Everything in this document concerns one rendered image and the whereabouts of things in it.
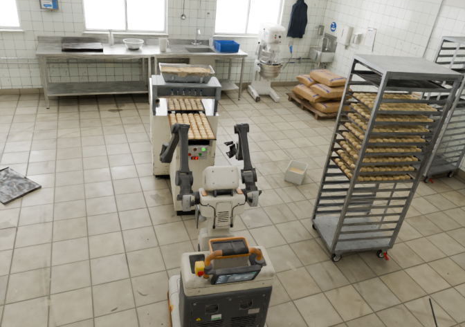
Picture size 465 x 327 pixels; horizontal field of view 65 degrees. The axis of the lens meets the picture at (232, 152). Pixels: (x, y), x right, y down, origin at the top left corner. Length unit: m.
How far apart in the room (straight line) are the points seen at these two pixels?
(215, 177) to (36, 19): 5.13
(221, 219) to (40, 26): 5.23
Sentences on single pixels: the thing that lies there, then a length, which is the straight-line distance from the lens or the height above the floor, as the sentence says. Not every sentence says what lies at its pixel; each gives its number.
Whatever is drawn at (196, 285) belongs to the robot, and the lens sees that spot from 2.16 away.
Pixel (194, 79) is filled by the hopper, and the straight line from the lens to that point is 3.94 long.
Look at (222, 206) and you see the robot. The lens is 2.25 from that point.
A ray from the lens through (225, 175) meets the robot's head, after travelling 2.24.
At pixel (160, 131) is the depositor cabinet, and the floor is 0.65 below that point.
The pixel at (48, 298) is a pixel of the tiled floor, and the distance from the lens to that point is 3.27.
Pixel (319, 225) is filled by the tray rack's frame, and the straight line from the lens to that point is 3.79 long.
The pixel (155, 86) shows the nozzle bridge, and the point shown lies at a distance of 3.86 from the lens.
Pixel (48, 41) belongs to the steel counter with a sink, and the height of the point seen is 0.91.
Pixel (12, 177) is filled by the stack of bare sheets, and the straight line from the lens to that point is 4.72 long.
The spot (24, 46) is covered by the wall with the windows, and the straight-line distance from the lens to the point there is 6.95.
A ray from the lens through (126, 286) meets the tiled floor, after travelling 3.22.
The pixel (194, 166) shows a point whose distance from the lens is 3.50.
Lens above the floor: 2.41
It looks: 28 degrees down
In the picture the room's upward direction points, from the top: 6 degrees clockwise
